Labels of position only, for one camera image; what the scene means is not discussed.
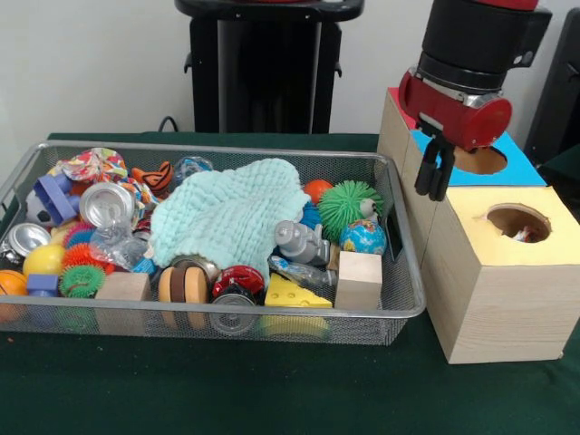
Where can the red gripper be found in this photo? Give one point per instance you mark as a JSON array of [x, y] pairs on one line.
[[458, 116]]

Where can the green spiky ball with eyes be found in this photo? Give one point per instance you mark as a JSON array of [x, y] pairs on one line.
[[349, 207]]

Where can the colourful polka dot cloth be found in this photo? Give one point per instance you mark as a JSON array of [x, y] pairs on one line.
[[524, 236]]

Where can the orange toy basketball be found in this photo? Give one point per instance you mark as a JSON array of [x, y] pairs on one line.
[[11, 283]]

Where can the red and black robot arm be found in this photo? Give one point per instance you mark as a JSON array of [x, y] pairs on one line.
[[480, 41]]

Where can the clear mesh bin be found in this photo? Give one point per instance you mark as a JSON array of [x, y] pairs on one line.
[[403, 290]]

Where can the wooden box with three holes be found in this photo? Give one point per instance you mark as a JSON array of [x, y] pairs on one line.
[[489, 308]]

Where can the blue globe ball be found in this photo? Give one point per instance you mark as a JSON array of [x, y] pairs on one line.
[[362, 238]]

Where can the red ball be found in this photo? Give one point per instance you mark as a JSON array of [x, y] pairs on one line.
[[318, 191]]

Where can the blue spiky ball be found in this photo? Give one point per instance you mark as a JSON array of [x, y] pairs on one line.
[[311, 216]]

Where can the dark green side table cloth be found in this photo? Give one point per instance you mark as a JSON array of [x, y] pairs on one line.
[[566, 174]]

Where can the plain wooden block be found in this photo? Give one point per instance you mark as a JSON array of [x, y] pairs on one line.
[[359, 281]]

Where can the yellow cheese wedge toy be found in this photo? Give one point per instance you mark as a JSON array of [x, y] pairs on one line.
[[294, 294]]

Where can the mint green muslin cloth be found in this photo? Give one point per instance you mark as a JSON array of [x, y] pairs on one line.
[[227, 213]]

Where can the dark green tablecloth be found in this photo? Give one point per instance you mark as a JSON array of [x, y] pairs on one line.
[[272, 390]]

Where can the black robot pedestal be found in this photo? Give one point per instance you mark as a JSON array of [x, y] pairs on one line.
[[263, 72]]

